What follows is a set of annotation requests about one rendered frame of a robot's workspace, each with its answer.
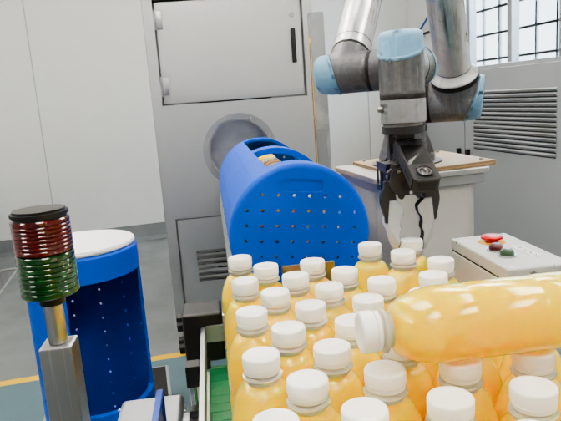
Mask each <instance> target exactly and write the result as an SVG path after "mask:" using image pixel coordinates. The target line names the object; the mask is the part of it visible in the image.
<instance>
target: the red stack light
mask: <svg viewBox="0 0 561 421"><path fill-rule="evenodd" d="M70 222H71V220H70V214H68V213H66V215H65V216H62V217H59V218H56V219H52V220H48V221H38V222H29V223H16V222H13V221H10V222H9V226H10V231H11V237H12V243H13V250H14V255H15V256H16V257H18V258H23V259H32V258H41V257H47V256H55V255H58V254H62V253H64V252H66V251H70V250H71V249H73V247H74V243H73V235H72V234H73V233H72V227H71V223H70Z"/></svg>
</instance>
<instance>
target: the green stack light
mask: <svg viewBox="0 0 561 421"><path fill-rule="evenodd" d="M15 262H16V268H17V273H18V282H19V287H20V292H21V298H22V299H23V300H24V301H27V302H48V301H53V300H57V299H60V298H64V297H68V296H70V295H72V294H74V293H75V292H77V291H78V289H79V288H80V285H79V279H78V268H77V262H76V256H75V250H74V248H73V249H71V250H70V251H66V252H64V253H62V254H58V255H55V256H47V257H41V258H32V259H23V258H18V257H16V256H15Z"/></svg>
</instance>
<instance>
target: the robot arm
mask: <svg viewBox="0 0 561 421"><path fill-rule="evenodd" d="M425 2H426V8H427V18H428V24H429V30H430V36H431V42H432V51H431V50H430V49H429V48H427V47H425V43H424V39H423V32H422V30H421V29H418V28H404V29H396V30H390V31H386V32H383V33H380V35H379V36H378V39H377V49H375V50H371V47H372V44H373V39H374V36H375V31H376V28H377V21H378V17H379V13H380V10H381V5H382V0H345V2H344V6H343V9H342V13H341V18H340V22H339V25H338V29H337V31H336V37H335V41H334V44H333V47H332V50H331V54H330V55H328V54H326V55H324V56H320V57H318V58H317V59H316V61H315V63H314V70H313V74H314V80H315V85H316V88H317V89H318V91H319V92H320V93H321V94H329V95H336V94H339V95H341V94H351V93H361V92H372V91H379V97H380V100H381V101H380V106H381V107H378V108H377V112H378V113H381V124H383V126H382V134H384V139H383V142H382V148H381V152H380V155H379V160H378V161H377V189H378V190H379V191H380V195H379V202H380V207H381V209H382V214H383V218H382V222H383V225H384V226H385V228H386V231H387V236H388V240H389V241H390V243H391V245H392V247H393V249H397V248H400V245H401V238H400V233H401V230H402V228H401V224H400V221H401V218H402V216H403V213H404V206H403V205H402V204H400V203H399V202H398V201H397V198H396V195H398V198H399V199H401V200H403V198H404V197H405V195H415V196H416V197H417V202H416V203H415V209H416V212H417V219H418V221H419V224H418V225H419V227H420V229H421V235H420V238H422V239H423V247H422V249H425V248H426V246H427V243H428V242H429V240H430V238H431V235H432V231H433V227H434V224H435V220H436V218H437V211H438V206H439V201H440V195H439V190H438V187H439V183H440V179H441V176H440V174H439V172H438V170H437V167H436V166H435V164H434V163H433V161H434V160H435V152H434V149H433V147H432V143H431V141H430V139H429V136H428V134H427V123H440V122H454V121H462V122H465V121H467V120H475V119H478V118H480V116H481V114H482V109H483V94H484V84H485V75H484V74H479V73H478V68H477V67H476V65H474V64H473V63H471V60H470V52H469V43H468V27H467V19H466V10H465V2H464V0H425ZM379 171H380V184H379Z"/></svg>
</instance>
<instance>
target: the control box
mask: <svg viewBox="0 0 561 421"><path fill-rule="evenodd" d="M500 235H502V236H503V239H502V240H499V241H498V243H501V244H502V245H503V248H512V249H513V250H514V256H501V255H499V251H493V250H489V249H488V247H489V245H490V244H491V243H487V242H486V241H485V240H483V239H481V238H480V236H469V237H461V238H453V239H452V250H453V252H452V258H453V259H454V271H455V273H456V274H455V276H454V277H455V278H456V279H457V280H458V281H459V283H460V282H468V281H476V280H483V279H491V278H499V277H506V276H527V275H529V274H536V273H543V272H551V271H561V257H559V256H555V255H554V254H551V253H549V252H547V251H544V250H542V249H540V248H537V247H536V246H533V245H530V244H528V243H527V242H524V241H521V240H519V239H517V238H515V237H513V236H510V235H508V234H506V233H501V234H500ZM516 246H518V247H519V248H518V247H516ZM521 247H522V248H521ZM524 248H526V250H525V249H524ZM521 249H522V250H521ZM526 251H527V252H526ZM528 251H532V252H531V253H530V252H528ZM534 252H535V253H534ZM536 253H537V254H536ZM531 254H534V256H533V255H531ZM535 255H536V256H535Z"/></svg>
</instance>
